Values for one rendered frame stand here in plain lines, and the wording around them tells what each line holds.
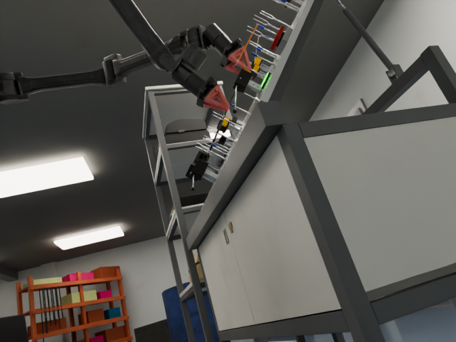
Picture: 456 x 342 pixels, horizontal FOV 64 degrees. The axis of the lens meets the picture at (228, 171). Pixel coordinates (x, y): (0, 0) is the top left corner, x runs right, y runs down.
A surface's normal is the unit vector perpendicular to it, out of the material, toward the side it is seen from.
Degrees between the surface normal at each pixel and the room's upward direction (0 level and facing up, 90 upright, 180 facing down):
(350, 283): 90
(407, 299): 90
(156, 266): 90
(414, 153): 90
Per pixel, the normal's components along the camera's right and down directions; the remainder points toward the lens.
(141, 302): 0.13, -0.40
